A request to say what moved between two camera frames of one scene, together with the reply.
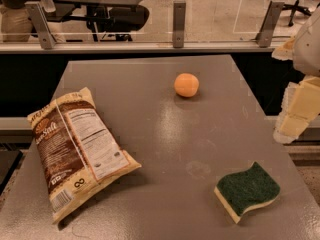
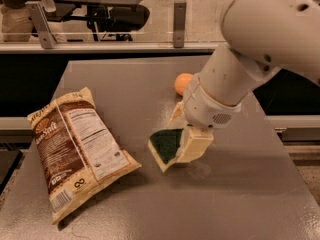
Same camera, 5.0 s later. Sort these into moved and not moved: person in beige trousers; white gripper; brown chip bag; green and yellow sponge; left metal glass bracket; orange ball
Moved: white gripper; green and yellow sponge
Not moved: left metal glass bracket; brown chip bag; person in beige trousers; orange ball
